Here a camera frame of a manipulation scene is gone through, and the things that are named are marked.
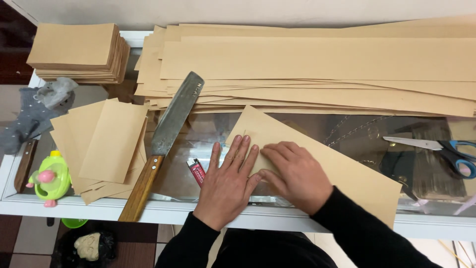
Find person's left hand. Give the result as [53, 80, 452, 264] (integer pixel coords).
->
[193, 135, 263, 232]

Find person's right hand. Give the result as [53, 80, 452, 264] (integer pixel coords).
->
[257, 141, 334, 216]

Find long brown paper strip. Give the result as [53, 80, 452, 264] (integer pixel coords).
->
[225, 105, 403, 229]

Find glass display counter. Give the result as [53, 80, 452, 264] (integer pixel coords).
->
[0, 31, 476, 242]

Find red lighter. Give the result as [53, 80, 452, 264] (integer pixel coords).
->
[186, 158, 206, 188]

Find pile of long brown strips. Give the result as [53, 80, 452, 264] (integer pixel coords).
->
[134, 15, 476, 118]

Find heap of loose brown envelopes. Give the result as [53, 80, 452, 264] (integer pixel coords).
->
[49, 98, 149, 205]

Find black plastic bag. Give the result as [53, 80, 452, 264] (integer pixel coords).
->
[51, 228, 117, 268]

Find green plastic bowl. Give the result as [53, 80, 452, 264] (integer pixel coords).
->
[60, 218, 89, 229]

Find green toy fan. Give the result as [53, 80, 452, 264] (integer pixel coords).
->
[26, 150, 72, 208]

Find stack of folded brown envelopes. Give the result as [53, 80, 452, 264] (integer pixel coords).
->
[26, 23, 131, 85]

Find grey dotted sock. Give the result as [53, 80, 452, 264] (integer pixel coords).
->
[0, 77, 79, 156]

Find large wooden-handled knife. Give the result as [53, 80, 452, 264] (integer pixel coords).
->
[118, 71, 205, 223]

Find blue-black handled scissors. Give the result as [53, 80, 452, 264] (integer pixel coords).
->
[383, 136, 476, 179]

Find small wooden-handled knife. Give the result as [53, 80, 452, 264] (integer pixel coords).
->
[14, 138, 39, 193]

